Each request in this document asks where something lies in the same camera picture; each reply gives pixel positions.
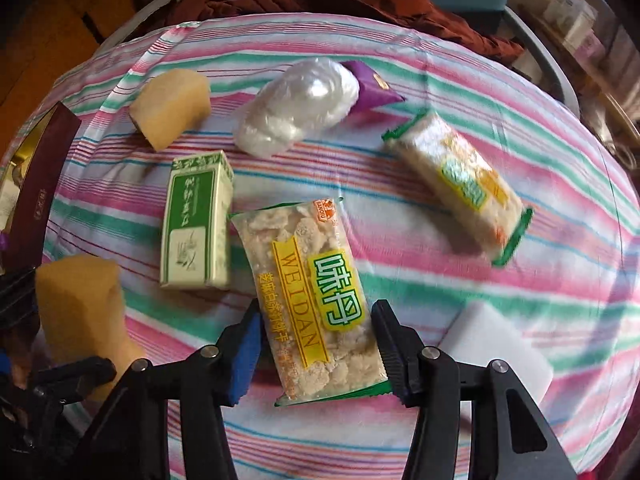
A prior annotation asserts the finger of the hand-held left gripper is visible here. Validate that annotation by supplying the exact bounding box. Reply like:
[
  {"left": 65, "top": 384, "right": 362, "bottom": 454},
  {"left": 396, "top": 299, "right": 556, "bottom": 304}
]
[
  {"left": 31, "top": 355, "right": 117, "bottom": 402},
  {"left": 0, "top": 267, "right": 40, "bottom": 331}
]

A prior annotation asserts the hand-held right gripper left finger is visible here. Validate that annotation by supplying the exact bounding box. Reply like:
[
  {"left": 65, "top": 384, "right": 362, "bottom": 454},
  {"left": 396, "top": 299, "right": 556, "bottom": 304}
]
[{"left": 75, "top": 299, "right": 263, "bottom": 480}]

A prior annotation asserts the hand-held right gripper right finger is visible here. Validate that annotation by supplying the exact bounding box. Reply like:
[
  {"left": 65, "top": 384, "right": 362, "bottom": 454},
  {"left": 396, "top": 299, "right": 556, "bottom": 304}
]
[{"left": 371, "top": 299, "right": 578, "bottom": 480}]

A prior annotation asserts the yellow sponge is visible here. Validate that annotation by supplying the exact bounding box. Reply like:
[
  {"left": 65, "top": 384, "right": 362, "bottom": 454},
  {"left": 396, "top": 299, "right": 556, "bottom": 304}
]
[
  {"left": 35, "top": 254, "right": 146, "bottom": 403},
  {"left": 130, "top": 70, "right": 212, "bottom": 152}
]

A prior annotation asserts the clear cracker packet yellow label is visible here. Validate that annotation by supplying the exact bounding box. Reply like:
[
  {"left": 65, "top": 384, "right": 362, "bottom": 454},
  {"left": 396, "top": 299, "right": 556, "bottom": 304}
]
[
  {"left": 382, "top": 111, "right": 535, "bottom": 267},
  {"left": 229, "top": 197, "right": 391, "bottom": 407}
]

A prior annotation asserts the gold lined maroon box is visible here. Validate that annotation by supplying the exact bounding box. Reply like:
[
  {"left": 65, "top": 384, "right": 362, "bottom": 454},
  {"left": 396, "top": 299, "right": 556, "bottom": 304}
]
[{"left": 0, "top": 101, "right": 82, "bottom": 271}]

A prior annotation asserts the white plastic bag roll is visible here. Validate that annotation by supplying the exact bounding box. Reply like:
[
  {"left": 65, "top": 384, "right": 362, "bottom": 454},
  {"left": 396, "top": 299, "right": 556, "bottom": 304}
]
[{"left": 235, "top": 58, "right": 361, "bottom": 157}]

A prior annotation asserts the purple snack packet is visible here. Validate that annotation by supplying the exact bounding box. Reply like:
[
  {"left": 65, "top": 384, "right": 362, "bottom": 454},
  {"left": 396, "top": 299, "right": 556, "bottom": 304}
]
[{"left": 340, "top": 60, "right": 405, "bottom": 113}]

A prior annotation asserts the white sponge block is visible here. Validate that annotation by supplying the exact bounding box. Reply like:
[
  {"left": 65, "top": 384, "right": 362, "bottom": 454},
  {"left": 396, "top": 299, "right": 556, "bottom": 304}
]
[{"left": 437, "top": 302, "right": 555, "bottom": 403}]

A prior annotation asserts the green and white carton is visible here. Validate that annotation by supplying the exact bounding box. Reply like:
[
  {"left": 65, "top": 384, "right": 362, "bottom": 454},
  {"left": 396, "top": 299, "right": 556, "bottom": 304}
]
[{"left": 160, "top": 151, "right": 235, "bottom": 291}]

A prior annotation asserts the wooden wardrobe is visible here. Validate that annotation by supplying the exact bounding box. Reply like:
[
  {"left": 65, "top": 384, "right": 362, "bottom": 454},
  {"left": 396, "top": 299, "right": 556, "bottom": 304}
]
[{"left": 0, "top": 0, "right": 136, "bottom": 126}]

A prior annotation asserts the wooden desk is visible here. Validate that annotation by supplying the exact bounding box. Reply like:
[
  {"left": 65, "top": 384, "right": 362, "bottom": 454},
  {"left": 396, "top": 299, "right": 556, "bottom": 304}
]
[{"left": 520, "top": 5, "right": 640, "bottom": 133}]

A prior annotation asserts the reddish brown jacket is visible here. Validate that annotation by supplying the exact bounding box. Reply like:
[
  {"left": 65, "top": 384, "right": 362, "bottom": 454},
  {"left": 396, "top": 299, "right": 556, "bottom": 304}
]
[{"left": 165, "top": 0, "right": 526, "bottom": 66}]

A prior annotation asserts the pink carton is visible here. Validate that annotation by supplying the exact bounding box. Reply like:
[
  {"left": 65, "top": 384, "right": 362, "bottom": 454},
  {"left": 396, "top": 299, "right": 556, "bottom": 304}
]
[{"left": 575, "top": 32, "right": 608, "bottom": 61}]

